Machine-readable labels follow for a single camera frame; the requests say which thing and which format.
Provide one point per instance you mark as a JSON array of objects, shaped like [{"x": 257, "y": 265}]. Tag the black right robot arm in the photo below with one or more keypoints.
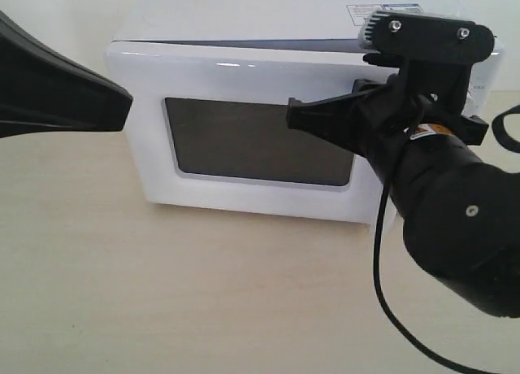
[{"x": 461, "y": 215}]

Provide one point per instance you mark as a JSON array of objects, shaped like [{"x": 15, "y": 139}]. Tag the white Midea microwave body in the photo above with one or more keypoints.
[{"x": 243, "y": 16}]

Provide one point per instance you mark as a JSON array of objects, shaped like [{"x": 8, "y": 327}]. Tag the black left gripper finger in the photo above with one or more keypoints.
[{"x": 43, "y": 91}]

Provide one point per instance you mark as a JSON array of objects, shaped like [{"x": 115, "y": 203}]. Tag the white microwave door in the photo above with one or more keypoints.
[{"x": 207, "y": 129}]

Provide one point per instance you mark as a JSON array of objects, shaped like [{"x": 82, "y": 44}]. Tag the blue label sticker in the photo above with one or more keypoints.
[{"x": 403, "y": 7}]

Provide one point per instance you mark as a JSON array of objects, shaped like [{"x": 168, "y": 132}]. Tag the white label sticker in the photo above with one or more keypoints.
[{"x": 360, "y": 12}]

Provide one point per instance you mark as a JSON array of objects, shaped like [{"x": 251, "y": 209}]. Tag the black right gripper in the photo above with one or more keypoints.
[{"x": 410, "y": 128}]

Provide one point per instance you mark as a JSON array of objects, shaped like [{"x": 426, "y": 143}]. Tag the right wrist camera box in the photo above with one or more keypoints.
[{"x": 391, "y": 38}]

